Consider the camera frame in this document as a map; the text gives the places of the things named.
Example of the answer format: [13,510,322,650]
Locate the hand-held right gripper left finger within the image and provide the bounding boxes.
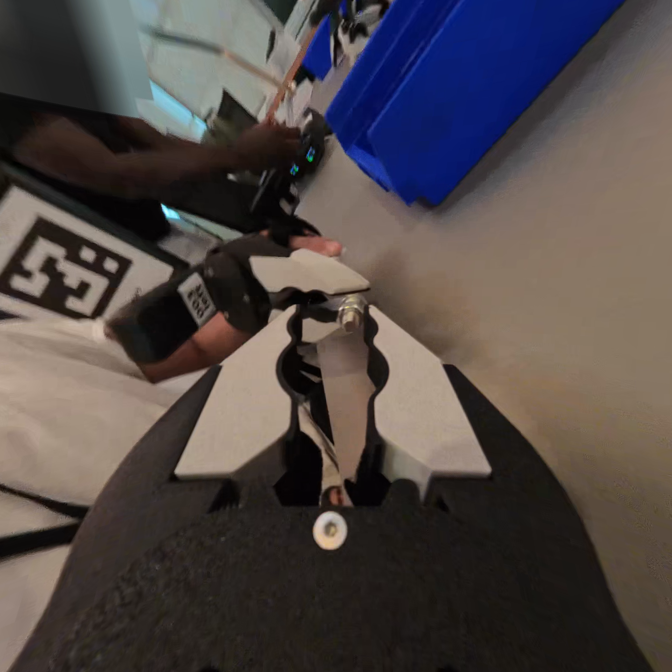
[173,306,302,481]

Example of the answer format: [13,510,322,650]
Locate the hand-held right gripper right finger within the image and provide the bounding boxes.
[359,306,493,481]

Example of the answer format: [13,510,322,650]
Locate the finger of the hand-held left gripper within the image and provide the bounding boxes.
[247,248,372,296]
[299,310,344,344]

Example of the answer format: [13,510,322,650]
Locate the steel hex bolt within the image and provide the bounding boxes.
[336,293,369,335]

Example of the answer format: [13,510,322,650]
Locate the blue plastic bin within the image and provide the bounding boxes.
[301,15,337,81]
[324,0,629,207]

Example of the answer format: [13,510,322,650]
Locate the person's left forearm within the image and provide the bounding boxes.
[141,315,255,385]

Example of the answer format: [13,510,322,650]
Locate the grey desk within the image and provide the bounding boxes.
[294,0,672,672]

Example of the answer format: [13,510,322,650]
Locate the person's left hand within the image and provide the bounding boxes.
[288,235,343,259]

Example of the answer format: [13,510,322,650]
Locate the black-framed marker sign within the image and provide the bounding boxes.
[0,162,191,327]

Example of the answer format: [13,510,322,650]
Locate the black device with lights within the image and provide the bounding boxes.
[251,107,333,213]

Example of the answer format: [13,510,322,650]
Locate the person's white shirt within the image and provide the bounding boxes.
[0,312,224,657]

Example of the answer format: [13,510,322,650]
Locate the black lanyard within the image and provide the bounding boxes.
[0,483,91,561]

